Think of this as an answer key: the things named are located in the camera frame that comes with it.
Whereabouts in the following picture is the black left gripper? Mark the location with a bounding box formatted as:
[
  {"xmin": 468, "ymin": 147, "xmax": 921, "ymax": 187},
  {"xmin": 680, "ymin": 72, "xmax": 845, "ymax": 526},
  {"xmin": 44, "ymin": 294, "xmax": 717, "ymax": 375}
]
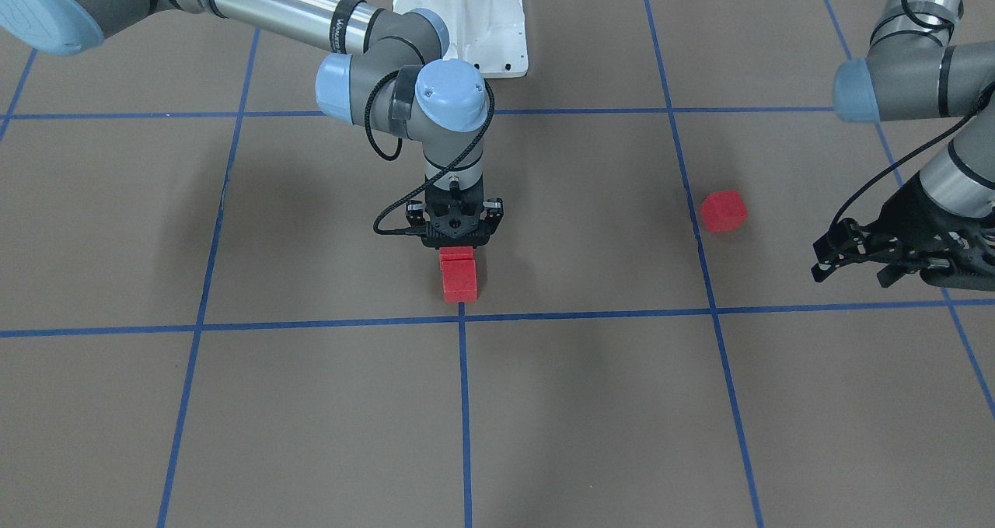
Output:
[{"xmin": 811, "ymin": 178, "xmax": 994, "ymax": 292}]

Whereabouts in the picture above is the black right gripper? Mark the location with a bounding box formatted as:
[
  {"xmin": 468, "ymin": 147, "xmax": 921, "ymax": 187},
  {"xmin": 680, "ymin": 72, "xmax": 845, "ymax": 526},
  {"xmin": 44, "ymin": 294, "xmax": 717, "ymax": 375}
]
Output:
[{"xmin": 406, "ymin": 180, "xmax": 504, "ymax": 249}]

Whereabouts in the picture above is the red block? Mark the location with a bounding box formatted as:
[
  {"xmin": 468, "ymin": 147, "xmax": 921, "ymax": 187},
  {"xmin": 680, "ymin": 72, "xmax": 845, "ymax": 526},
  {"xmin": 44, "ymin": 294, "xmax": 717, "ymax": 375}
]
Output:
[
  {"xmin": 438, "ymin": 246, "xmax": 475, "ymax": 264},
  {"xmin": 440, "ymin": 259, "xmax": 479, "ymax": 304},
  {"xmin": 700, "ymin": 189, "xmax": 749, "ymax": 233}
]

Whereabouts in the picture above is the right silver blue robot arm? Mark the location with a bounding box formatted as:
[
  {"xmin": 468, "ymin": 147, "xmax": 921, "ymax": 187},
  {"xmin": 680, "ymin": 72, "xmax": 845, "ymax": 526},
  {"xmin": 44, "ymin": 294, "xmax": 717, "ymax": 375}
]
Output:
[{"xmin": 2, "ymin": 0, "xmax": 504, "ymax": 250}]

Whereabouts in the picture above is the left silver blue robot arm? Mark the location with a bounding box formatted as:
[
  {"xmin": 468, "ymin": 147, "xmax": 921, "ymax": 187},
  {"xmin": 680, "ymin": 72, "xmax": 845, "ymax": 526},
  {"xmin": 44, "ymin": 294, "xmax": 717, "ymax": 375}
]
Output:
[{"xmin": 811, "ymin": 0, "xmax": 994, "ymax": 291}]

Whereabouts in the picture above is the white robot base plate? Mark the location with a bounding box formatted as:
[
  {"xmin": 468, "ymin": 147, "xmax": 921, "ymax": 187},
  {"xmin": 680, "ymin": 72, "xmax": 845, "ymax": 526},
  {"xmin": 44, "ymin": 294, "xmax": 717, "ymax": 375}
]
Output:
[{"xmin": 392, "ymin": 0, "xmax": 529, "ymax": 79}]

